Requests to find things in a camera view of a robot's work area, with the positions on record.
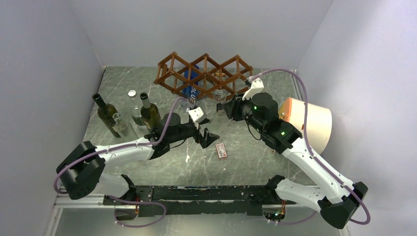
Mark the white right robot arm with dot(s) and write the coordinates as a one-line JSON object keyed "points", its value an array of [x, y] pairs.
{"points": [[336, 198]]}

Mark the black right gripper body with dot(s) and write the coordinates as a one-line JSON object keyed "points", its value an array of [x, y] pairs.
{"points": [[236, 113]]}

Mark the clear bottle white cap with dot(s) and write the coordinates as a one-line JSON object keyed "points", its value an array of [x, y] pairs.
{"points": [[136, 108]]}

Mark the white cone lampshade orange inside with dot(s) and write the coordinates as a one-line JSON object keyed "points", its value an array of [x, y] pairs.
{"points": [[319, 121]]}

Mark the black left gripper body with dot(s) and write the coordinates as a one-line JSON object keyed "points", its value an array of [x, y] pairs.
{"points": [[195, 132]]}

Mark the dark green wine bottle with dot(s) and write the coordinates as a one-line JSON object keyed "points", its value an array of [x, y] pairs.
{"points": [[105, 112]]}

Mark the clear whisky bottle black label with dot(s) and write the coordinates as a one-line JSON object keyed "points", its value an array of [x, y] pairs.
{"points": [[219, 95]]}

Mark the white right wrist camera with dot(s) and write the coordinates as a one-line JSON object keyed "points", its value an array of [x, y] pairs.
{"points": [[256, 86]]}

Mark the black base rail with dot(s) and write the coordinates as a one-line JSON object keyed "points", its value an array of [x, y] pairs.
{"points": [[252, 200]]}

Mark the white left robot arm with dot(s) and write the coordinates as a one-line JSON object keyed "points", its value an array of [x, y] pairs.
{"points": [[82, 171]]}

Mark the brown wooden wine rack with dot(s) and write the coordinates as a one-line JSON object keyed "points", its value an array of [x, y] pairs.
{"points": [[203, 74]]}

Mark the red white small box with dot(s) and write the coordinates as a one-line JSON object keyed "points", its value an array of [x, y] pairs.
{"points": [[221, 151]]}

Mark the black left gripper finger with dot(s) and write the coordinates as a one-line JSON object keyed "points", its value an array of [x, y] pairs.
{"points": [[204, 121], [208, 138]]}

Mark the green bottle silver neck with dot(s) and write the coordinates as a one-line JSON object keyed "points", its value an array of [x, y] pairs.
{"points": [[149, 112]]}

